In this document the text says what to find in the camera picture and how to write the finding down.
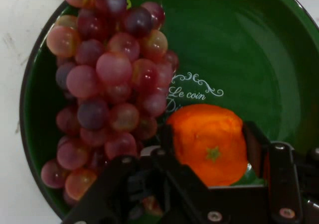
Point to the red grape bunch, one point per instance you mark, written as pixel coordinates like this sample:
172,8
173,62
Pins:
104,79

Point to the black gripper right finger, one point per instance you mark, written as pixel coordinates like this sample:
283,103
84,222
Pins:
284,179

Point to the green enamel plate with print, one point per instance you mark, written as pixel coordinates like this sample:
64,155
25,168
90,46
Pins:
236,47

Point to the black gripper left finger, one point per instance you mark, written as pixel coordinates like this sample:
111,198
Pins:
139,184

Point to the orange mandarin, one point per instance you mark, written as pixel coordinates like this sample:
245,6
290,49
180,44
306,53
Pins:
211,134

